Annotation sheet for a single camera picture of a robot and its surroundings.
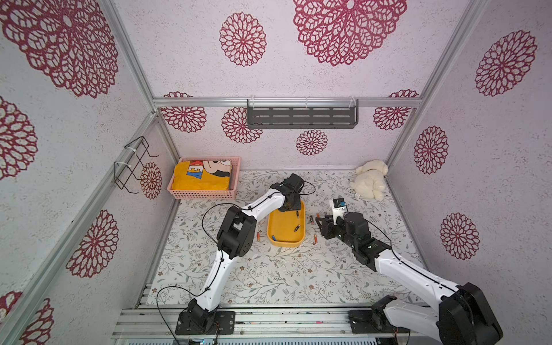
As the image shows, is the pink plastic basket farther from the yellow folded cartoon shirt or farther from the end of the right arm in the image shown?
the end of the right arm

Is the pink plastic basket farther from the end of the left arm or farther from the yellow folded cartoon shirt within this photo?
the end of the left arm

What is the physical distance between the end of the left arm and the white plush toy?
0.36 m

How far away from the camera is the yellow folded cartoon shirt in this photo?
1056 millimetres

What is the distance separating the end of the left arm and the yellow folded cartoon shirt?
35 centimetres

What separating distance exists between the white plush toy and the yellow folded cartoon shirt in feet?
2.19

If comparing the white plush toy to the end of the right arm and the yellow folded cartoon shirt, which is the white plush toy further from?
the yellow folded cartoon shirt

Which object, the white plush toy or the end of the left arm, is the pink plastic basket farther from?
the white plush toy

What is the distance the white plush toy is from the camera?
1049 millimetres

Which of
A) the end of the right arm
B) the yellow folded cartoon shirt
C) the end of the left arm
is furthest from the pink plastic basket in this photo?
the end of the right arm

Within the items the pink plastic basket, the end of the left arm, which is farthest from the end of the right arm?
the pink plastic basket

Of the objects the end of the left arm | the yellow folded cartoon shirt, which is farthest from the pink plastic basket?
the end of the left arm

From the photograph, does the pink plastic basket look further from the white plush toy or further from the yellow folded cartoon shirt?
the white plush toy

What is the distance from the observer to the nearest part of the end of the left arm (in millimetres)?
770

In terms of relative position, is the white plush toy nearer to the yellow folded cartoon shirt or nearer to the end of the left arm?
the end of the left arm
